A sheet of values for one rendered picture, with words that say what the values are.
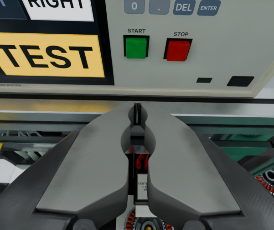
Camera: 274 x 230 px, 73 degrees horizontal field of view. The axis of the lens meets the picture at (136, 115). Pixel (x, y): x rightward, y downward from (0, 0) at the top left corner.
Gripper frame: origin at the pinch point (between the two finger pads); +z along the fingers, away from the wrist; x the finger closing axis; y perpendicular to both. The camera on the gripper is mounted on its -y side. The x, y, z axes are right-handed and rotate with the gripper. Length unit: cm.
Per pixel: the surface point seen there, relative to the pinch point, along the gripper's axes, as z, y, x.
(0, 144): 7.4, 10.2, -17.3
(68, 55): 7.1, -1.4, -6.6
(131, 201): 17.4, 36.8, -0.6
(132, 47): 6.0, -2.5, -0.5
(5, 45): 6.7, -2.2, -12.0
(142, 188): 14.6, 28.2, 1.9
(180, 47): 6.0, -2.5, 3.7
